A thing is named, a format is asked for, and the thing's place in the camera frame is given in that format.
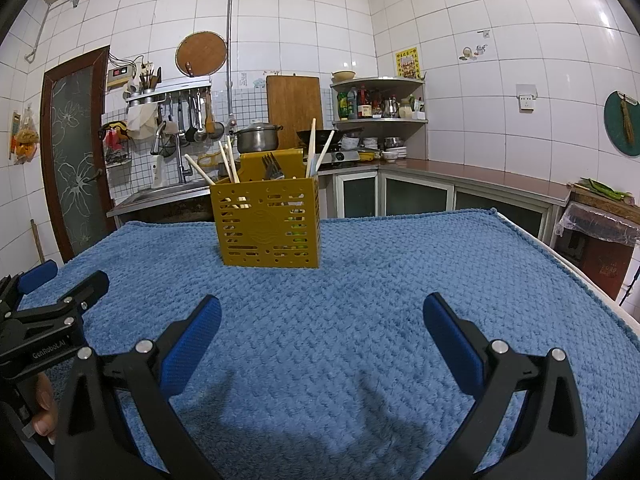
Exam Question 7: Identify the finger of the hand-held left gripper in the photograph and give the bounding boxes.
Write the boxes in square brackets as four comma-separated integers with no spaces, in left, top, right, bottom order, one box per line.
[0,271,110,356]
[0,260,58,311]

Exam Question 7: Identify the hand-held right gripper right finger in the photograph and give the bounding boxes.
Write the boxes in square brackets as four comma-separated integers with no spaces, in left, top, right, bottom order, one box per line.
[422,292,588,480]

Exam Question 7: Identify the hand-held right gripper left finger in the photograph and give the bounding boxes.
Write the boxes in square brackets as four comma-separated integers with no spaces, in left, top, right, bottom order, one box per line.
[54,295,223,480]

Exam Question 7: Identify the yellow perforated utensil holder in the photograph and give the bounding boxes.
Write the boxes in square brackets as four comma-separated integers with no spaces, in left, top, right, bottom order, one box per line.
[210,149,321,268]

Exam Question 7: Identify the person's left hand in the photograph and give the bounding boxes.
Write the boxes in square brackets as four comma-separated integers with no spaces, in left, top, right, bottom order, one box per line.
[31,372,60,445]

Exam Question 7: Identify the wooden stick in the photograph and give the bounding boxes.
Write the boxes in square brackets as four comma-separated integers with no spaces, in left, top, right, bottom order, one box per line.
[30,219,47,266]

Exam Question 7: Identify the blue knitted blanket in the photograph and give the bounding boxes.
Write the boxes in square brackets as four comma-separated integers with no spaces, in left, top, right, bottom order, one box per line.
[0,208,640,480]

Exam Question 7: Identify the brown glass-panel door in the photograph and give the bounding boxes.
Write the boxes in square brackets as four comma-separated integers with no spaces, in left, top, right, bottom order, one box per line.
[40,45,118,265]

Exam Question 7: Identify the steel sink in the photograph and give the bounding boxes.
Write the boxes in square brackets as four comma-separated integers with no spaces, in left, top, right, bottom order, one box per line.
[131,182,213,201]

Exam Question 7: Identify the orange hanging bag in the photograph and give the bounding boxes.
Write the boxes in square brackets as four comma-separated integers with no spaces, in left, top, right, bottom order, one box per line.
[9,107,41,166]

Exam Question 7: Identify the brown kitchen counter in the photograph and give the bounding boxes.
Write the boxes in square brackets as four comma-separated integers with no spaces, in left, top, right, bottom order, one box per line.
[106,157,571,241]

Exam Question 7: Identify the steel faucet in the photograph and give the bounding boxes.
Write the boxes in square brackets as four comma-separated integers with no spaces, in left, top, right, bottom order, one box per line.
[150,121,195,184]

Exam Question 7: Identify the plastic-covered side table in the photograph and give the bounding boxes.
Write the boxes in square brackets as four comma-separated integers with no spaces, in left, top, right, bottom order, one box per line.
[554,182,640,301]

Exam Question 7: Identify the stacked bowls and plates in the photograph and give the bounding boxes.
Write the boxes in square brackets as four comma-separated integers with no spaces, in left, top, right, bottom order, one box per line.
[342,135,408,163]

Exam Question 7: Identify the black ladle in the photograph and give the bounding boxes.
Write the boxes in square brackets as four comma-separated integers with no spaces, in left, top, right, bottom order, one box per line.
[184,94,197,143]

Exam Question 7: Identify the steel ladle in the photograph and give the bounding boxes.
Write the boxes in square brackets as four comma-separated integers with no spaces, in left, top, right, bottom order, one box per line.
[193,91,208,143]

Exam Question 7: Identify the steel pot with lid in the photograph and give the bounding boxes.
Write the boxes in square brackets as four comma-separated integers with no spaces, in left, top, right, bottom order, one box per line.
[233,120,284,155]

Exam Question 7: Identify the steel gas stove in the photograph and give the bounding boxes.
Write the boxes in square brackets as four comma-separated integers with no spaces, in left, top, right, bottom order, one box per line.
[302,146,362,168]

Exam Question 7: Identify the green vegetables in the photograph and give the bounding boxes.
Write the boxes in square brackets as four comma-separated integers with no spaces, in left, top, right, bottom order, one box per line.
[580,177,633,201]

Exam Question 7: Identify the grey corner shelf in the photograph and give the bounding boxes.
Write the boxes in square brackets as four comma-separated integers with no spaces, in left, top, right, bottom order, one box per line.
[330,77,430,161]

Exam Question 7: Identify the black wok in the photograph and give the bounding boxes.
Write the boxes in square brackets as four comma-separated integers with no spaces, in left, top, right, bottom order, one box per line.
[296,129,341,147]

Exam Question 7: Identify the row of condiment bottles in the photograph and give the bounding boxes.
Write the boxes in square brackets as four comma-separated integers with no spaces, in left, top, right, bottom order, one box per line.
[336,85,427,121]

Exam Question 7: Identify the wooden cutting board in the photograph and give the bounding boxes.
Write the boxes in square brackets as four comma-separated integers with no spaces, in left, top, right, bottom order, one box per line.
[265,75,322,151]

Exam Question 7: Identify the green round board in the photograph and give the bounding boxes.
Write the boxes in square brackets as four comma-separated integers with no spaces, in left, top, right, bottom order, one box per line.
[602,89,640,157]

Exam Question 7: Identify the round woven lid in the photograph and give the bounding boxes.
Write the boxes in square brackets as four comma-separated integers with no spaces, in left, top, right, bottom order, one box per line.
[175,31,228,78]

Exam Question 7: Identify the small brown whisk brush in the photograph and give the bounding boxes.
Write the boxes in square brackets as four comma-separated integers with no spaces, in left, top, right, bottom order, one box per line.
[617,91,638,147]

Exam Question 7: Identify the wire wall basket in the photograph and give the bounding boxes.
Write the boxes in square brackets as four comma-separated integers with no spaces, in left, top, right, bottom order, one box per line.
[103,142,133,166]

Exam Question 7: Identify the wire skimmer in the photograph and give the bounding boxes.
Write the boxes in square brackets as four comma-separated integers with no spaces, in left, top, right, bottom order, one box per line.
[150,132,176,157]

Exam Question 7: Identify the wooden-handled spatula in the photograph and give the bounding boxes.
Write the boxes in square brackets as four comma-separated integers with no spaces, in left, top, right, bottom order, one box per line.
[202,89,226,141]

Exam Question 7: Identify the metal wall utensil rack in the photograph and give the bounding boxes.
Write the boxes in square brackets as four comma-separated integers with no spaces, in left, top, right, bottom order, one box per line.
[125,76,213,107]

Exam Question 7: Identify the white wall socket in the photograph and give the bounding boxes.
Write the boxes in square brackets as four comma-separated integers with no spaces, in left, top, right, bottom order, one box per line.
[516,83,538,112]

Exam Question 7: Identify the yellow wall poster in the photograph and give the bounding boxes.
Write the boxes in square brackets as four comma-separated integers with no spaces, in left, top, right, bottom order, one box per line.
[395,47,422,81]

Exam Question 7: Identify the small wall hook stickers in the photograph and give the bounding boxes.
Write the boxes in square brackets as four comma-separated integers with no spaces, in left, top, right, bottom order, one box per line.
[459,30,491,61]

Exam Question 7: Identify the metal wall pipe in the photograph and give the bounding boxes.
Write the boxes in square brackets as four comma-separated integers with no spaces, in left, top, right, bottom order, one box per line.
[223,0,237,128]

